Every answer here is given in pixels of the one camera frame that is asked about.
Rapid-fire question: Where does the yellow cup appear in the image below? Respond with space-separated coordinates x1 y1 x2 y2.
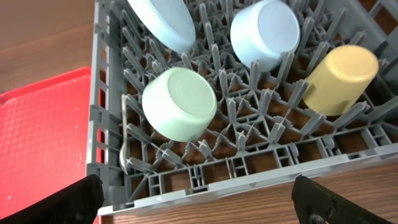
302 45 379 116

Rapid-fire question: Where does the red serving tray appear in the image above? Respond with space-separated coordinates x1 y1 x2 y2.
1 67 91 223

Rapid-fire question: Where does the grey dishwasher rack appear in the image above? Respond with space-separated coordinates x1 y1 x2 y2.
86 1 397 216

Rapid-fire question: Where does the light blue rice bowl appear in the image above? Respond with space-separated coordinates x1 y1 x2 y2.
230 0 301 72

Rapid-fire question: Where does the white spoon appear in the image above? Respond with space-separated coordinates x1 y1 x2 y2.
119 95 128 175

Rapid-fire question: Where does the light green bowl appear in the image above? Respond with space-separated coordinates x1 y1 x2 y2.
142 67 217 142

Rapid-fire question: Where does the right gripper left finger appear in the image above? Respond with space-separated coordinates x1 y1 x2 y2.
1 174 104 224

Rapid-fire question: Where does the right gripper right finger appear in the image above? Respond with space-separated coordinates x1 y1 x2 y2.
291 175 389 224

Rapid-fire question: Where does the large light blue plate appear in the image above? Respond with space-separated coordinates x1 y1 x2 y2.
128 0 196 53

